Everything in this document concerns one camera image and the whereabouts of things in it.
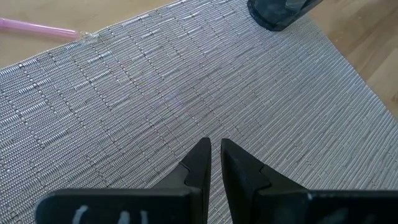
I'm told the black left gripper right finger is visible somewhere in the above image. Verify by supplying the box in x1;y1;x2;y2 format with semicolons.
221;139;398;224

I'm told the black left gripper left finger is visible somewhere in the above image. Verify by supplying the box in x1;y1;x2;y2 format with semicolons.
34;138;212;224

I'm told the blue faceted plastic tumbler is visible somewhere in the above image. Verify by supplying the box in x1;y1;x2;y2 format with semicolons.
247;0;324;32

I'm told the grey woven placemat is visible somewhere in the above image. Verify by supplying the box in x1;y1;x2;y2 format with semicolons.
0;0;398;224

